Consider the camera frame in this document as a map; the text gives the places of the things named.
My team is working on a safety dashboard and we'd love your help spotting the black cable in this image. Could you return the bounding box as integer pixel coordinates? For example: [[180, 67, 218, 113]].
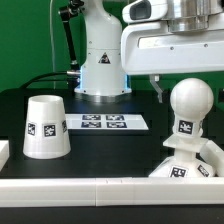
[[19, 69, 82, 90]]

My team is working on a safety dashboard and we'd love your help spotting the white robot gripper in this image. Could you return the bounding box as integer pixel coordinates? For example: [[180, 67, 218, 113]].
[[121, 22, 224, 103]]

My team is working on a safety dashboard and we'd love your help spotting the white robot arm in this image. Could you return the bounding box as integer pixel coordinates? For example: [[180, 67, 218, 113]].
[[76, 0, 224, 102]]

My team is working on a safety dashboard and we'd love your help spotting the white marker sheet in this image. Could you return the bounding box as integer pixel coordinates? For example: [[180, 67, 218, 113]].
[[66, 114, 148, 130]]

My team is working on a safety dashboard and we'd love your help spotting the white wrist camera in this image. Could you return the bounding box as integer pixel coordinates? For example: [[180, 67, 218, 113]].
[[122, 0, 168, 23]]

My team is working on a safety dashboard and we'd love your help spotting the white lamp shade cone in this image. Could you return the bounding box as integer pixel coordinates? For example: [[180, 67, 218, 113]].
[[23, 95, 71, 159]]

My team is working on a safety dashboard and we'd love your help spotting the white fence wall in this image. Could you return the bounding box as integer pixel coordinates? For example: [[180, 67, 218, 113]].
[[200, 140, 224, 177], [0, 177, 224, 207], [0, 140, 9, 171]]

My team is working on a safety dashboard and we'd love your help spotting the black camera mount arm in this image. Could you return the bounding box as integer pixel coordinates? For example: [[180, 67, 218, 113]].
[[58, 0, 85, 72]]

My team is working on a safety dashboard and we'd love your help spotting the white front fence wall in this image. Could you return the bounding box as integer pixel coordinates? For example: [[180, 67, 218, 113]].
[[0, 177, 224, 207]]

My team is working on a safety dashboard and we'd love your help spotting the white left fence wall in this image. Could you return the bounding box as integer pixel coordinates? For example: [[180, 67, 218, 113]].
[[0, 140, 9, 171]]

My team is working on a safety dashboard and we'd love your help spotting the white hanging cable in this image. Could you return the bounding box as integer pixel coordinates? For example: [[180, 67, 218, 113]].
[[49, 0, 57, 90]]

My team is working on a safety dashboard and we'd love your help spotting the white lamp base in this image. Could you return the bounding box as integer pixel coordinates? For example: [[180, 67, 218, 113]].
[[150, 134, 215, 177]]

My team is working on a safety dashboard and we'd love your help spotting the white lamp bulb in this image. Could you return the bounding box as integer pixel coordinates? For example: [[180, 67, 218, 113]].
[[170, 78, 214, 138]]

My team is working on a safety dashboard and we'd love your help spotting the white right fence wall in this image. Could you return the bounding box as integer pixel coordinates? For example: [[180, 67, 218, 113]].
[[200, 140, 224, 177]]

